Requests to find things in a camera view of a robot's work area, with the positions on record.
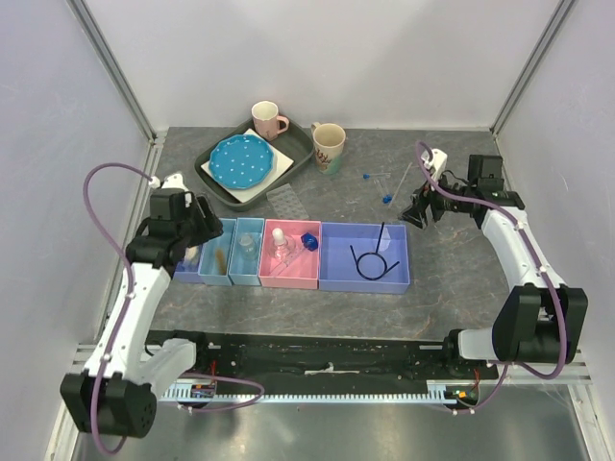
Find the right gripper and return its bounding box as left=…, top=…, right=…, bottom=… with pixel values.
left=398, top=167, right=476, bottom=231

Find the test tube brush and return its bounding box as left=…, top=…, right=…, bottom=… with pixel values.
left=215, top=248, right=227, bottom=276

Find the small glass beaker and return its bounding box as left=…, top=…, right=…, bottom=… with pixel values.
left=238, top=232, right=258, bottom=260

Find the black wire ring stand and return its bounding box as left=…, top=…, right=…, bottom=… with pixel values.
left=349, top=222, right=400, bottom=281

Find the glass alcohol lamp white cap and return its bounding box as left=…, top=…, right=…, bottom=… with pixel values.
left=270, top=228, right=296, bottom=262

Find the blue base graduated cylinder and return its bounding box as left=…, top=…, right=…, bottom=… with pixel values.
left=270, top=232, right=318, bottom=278

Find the plastic bag of cotton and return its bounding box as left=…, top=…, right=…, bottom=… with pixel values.
left=182, top=246, right=202, bottom=271

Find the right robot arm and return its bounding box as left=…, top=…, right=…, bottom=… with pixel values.
left=401, top=142, right=588, bottom=379

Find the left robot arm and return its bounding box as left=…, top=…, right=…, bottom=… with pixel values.
left=61, top=186, right=222, bottom=438

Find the small purple bin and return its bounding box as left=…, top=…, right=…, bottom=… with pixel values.
left=174, top=244, right=206, bottom=284

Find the light blue bin right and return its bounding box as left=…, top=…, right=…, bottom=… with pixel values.
left=229, top=217, right=265, bottom=286

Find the blue capped test tube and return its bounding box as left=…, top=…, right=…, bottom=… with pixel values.
left=362, top=173, right=390, bottom=180

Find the large purple bin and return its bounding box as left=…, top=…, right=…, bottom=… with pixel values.
left=319, top=222, right=410, bottom=295

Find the blue polka dot plate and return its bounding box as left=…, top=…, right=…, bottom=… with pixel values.
left=208, top=133, right=276, bottom=190

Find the pink bin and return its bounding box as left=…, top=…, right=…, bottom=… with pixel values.
left=258, top=219, right=321, bottom=289

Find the beige green floral mug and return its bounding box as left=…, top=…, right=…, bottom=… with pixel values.
left=311, top=122, right=346, bottom=175

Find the white square board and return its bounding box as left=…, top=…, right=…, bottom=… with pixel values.
left=196, top=129, right=293, bottom=204

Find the pink mug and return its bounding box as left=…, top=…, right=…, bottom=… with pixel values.
left=251, top=101, right=289, bottom=141

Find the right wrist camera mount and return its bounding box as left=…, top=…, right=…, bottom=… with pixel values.
left=421, top=149, right=448, bottom=182

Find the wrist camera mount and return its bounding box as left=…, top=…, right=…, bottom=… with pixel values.
left=148, top=172, right=192, bottom=208
left=421, top=149, right=448, bottom=182

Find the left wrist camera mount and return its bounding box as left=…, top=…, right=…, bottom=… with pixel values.
left=148, top=172, right=192, bottom=208

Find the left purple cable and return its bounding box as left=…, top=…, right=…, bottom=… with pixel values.
left=84, top=162, right=266, bottom=455

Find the purple cable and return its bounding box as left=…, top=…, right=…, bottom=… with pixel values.
left=84, top=162, right=266, bottom=455
left=413, top=140, right=571, bottom=417

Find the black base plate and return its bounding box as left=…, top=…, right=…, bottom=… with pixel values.
left=146, top=329, right=499, bottom=396

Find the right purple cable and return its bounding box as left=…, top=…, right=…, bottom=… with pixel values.
left=413, top=140, right=571, bottom=417

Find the light blue cable duct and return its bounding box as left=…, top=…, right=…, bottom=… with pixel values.
left=160, top=379, right=472, bottom=405

